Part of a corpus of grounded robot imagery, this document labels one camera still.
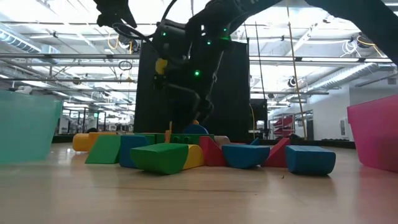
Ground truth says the hanging black cable loop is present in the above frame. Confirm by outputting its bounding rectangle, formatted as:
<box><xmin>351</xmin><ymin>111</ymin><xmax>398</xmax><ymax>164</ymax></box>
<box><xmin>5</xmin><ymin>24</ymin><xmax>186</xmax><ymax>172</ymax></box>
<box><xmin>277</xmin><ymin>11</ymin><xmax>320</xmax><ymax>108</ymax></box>
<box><xmin>118</xmin><ymin>60</ymin><xmax>134</xmax><ymax>72</ymax></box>

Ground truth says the yellow arched wooden block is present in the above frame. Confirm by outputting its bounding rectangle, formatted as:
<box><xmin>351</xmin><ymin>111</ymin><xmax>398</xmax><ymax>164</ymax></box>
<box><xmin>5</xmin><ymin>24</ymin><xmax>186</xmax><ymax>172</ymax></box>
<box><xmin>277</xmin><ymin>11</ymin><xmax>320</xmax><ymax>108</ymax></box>
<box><xmin>182</xmin><ymin>144</ymin><xmax>205</xmax><ymax>171</ymax></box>

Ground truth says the yellow cable label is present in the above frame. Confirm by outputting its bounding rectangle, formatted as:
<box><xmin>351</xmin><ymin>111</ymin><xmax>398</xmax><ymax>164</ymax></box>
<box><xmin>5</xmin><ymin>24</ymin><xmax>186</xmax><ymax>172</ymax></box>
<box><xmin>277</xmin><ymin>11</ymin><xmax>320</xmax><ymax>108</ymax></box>
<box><xmin>155</xmin><ymin>58</ymin><xmax>169</xmax><ymax>76</ymax></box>

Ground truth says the white wall unit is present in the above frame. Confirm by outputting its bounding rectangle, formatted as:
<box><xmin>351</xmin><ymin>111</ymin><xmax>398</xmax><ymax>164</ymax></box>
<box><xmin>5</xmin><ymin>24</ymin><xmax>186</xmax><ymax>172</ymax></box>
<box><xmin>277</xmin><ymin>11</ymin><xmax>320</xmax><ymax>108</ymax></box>
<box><xmin>338</xmin><ymin>117</ymin><xmax>354</xmax><ymax>141</ymax></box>

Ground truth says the green wooden wedge block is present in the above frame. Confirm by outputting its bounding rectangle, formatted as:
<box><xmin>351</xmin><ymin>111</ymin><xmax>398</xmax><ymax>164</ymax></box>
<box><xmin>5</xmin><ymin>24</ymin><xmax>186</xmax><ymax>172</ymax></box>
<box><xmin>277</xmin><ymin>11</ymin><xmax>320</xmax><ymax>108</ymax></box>
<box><xmin>85</xmin><ymin>134</ymin><xmax>123</xmax><ymax>165</ymax></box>

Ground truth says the grey ceiling beam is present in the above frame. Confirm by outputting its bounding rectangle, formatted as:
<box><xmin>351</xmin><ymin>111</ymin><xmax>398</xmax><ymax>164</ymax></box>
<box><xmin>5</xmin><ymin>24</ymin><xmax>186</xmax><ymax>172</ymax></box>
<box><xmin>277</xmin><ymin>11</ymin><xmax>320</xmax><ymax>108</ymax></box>
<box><xmin>0</xmin><ymin>53</ymin><xmax>396</xmax><ymax>63</ymax></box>

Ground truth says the green rounded wooden block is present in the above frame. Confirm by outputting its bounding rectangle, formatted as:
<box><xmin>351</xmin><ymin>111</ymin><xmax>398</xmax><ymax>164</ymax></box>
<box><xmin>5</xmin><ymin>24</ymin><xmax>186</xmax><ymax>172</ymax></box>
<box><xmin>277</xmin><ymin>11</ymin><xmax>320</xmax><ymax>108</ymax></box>
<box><xmin>129</xmin><ymin>142</ymin><xmax>190</xmax><ymax>176</ymax></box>

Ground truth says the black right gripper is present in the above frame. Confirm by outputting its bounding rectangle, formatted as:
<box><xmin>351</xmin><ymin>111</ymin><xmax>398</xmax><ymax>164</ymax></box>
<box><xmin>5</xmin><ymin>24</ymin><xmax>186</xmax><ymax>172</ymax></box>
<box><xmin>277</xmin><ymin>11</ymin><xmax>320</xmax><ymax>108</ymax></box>
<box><xmin>152</xmin><ymin>18</ymin><xmax>233</xmax><ymax>133</ymax></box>

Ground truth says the red wooden wedge block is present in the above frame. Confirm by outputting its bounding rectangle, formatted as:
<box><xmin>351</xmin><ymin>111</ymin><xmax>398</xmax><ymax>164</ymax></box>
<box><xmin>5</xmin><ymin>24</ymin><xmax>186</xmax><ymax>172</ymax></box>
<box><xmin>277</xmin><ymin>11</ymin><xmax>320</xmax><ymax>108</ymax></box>
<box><xmin>262</xmin><ymin>137</ymin><xmax>292</xmax><ymax>168</ymax></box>

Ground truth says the large yellow plastic brick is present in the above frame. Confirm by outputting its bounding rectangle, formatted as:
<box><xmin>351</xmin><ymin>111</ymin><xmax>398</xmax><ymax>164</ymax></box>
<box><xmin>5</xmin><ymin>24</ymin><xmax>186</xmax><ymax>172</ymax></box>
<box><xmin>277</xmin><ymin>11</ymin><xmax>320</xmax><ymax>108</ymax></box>
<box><xmin>164</xmin><ymin>119</ymin><xmax>200</xmax><ymax>144</ymax></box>

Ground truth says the black box on stand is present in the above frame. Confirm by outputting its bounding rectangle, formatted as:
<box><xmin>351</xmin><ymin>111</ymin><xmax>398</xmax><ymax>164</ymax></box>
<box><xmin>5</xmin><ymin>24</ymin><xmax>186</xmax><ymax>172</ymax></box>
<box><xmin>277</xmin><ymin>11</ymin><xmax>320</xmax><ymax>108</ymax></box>
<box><xmin>249</xmin><ymin>98</ymin><xmax>269</xmax><ymax>139</ymax></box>

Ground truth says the pink translucent plastic bin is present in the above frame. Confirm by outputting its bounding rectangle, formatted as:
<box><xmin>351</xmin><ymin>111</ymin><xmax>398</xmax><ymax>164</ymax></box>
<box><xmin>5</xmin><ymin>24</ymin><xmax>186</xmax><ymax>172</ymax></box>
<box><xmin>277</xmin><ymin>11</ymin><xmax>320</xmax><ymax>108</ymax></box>
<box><xmin>346</xmin><ymin>94</ymin><xmax>398</xmax><ymax>174</ymax></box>

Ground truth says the blue semicircle wooden block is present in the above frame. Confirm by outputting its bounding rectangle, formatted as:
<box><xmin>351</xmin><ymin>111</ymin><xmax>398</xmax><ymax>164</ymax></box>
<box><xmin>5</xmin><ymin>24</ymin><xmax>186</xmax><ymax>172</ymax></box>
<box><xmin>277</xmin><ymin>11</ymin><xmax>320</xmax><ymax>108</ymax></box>
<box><xmin>183</xmin><ymin>124</ymin><xmax>209</xmax><ymax>135</ymax></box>

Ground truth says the black folding screen panel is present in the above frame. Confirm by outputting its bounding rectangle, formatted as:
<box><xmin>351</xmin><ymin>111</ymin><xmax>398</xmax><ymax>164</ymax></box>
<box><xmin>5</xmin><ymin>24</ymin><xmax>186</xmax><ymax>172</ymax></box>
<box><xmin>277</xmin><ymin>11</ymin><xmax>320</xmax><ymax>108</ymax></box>
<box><xmin>193</xmin><ymin>34</ymin><xmax>251</xmax><ymax>141</ymax></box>
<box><xmin>133</xmin><ymin>34</ymin><xmax>191</xmax><ymax>134</ymax></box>

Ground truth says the pale round wooden block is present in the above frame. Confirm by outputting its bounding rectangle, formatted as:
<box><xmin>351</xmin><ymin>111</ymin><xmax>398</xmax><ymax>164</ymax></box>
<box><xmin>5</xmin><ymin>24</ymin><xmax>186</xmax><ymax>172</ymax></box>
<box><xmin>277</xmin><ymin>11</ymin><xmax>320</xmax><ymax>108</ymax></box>
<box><xmin>213</xmin><ymin>135</ymin><xmax>231</xmax><ymax>147</ymax></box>

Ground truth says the distant robot workstation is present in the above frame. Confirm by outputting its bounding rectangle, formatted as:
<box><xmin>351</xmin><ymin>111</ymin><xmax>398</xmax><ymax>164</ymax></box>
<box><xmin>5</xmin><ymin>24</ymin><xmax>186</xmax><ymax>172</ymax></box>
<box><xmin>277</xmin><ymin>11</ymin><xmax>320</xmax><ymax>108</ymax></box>
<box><xmin>58</xmin><ymin>105</ymin><xmax>108</xmax><ymax>136</ymax></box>

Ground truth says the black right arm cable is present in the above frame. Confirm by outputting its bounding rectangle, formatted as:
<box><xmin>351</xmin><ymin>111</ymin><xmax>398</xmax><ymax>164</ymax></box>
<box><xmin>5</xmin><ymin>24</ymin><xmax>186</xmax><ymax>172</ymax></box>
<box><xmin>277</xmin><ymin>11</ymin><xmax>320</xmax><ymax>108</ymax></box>
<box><xmin>112</xmin><ymin>0</ymin><xmax>180</xmax><ymax>47</ymax></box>

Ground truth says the silver ventilation duct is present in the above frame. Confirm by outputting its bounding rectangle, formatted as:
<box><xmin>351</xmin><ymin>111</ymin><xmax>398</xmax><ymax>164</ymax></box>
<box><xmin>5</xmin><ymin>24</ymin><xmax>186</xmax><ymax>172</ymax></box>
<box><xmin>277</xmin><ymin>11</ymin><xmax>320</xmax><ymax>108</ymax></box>
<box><xmin>0</xmin><ymin>27</ymin><xmax>60</xmax><ymax>55</ymax></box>
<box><xmin>306</xmin><ymin>60</ymin><xmax>398</xmax><ymax>91</ymax></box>

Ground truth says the grey ceiling pipe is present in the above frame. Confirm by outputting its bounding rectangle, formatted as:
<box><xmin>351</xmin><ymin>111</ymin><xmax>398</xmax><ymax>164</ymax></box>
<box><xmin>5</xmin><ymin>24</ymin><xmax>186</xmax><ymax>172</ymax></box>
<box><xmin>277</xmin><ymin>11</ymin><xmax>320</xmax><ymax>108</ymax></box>
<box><xmin>250</xmin><ymin>90</ymin><xmax>330</xmax><ymax>96</ymax></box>

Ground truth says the large blue wooden block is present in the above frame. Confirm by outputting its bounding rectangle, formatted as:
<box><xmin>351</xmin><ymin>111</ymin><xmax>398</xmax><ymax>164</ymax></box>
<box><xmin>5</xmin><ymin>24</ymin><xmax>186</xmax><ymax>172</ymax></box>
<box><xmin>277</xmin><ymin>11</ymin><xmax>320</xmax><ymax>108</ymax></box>
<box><xmin>284</xmin><ymin>144</ymin><xmax>337</xmax><ymax>175</ymax></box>

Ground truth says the yellow hanging cable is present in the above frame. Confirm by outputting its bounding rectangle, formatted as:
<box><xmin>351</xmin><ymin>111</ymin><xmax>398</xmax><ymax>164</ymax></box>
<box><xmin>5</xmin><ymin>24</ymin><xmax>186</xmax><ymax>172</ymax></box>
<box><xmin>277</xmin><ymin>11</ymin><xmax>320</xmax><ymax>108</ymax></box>
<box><xmin>285</xmin><ymin>0</ymin><xmax>307</xmax><ymax>139</ymax></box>

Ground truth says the teal translucent plastic bin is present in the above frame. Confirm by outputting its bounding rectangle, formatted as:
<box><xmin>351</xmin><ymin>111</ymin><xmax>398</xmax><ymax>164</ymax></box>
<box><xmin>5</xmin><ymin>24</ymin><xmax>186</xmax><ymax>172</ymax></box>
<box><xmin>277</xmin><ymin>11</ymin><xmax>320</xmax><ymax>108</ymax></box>
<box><xmin>0</xmin><ymin>90</ymin><xmax>63</xmax><ymax>165</ymax></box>

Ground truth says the blue rounded wooden block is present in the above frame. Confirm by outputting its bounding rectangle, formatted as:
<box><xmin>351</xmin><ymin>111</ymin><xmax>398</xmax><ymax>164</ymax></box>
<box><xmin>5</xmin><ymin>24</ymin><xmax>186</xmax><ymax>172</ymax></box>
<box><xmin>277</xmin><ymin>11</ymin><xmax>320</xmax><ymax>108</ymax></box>
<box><xmin>221</xmin><ymin>144</ymin><xmax>271</xmax><ymax>170</ymax></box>

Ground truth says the yellow stepped plastic brick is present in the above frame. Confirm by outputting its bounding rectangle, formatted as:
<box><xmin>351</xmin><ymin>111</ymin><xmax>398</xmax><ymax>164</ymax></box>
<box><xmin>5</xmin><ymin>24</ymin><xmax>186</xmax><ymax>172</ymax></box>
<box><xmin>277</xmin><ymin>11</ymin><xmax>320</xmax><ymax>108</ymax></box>
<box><xmin>72</xmin><ymin>131</ymin><xmax>116</xmax><ymax>153</ymax></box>

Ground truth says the shelf with red bins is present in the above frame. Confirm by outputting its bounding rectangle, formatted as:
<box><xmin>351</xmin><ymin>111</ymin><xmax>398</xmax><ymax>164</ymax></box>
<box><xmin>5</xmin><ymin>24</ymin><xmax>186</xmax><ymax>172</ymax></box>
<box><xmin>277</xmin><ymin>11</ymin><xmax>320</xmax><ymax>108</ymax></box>
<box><xmin>269</xmin><ymin>109</ymin><xmax>314</xmax><ymax>137</ymax></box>

